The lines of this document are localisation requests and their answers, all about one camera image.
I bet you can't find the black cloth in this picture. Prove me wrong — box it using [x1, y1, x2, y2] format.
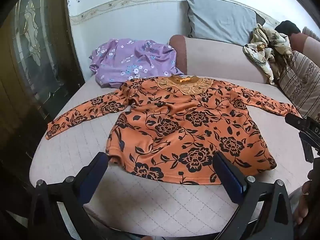
[274, 20, 301, 36]

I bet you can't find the cream patterned cloth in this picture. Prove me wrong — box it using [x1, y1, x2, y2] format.
[244, 23, 294, 86]

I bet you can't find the dark wooden glass door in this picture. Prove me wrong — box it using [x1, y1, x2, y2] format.
[0, 0, 86, 172]

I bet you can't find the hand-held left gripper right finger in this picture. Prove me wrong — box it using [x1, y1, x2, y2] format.
[212, 152, 294, 240]

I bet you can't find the purple floral garment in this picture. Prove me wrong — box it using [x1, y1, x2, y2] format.
[89, 38, 185, 89]

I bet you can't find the brown striped cushion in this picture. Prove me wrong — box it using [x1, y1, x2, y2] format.
[277, 36, 320, 123]

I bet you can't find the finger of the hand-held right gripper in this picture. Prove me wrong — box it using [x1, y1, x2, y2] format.
[298, 131, 315, 163]
[284, 112, 320, 137]

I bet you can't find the person's right hand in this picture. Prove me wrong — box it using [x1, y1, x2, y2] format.
[291, 180, 320, 227]

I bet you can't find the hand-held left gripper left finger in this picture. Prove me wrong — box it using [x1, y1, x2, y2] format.
[30, 152, 109, 240]

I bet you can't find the grey pillow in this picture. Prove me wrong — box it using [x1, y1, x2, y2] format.
[183, 0, 266, 47]

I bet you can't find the orange black floral shirt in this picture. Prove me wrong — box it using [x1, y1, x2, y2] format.
[45, 76, 302, 186]

